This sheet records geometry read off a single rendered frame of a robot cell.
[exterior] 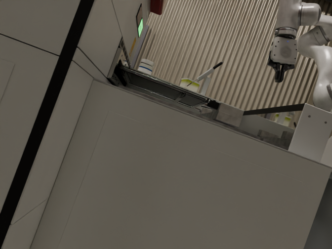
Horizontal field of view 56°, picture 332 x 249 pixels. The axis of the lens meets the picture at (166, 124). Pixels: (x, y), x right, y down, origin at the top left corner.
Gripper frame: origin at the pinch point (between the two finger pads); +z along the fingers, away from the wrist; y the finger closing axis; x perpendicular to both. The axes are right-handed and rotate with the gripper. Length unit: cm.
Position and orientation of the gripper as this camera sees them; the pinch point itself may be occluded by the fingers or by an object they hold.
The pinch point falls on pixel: (279, 77)
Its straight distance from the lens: 132.7
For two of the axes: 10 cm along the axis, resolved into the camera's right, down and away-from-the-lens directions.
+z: -1.5, 9.9, -0.1
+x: -0.6, 0.0, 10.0
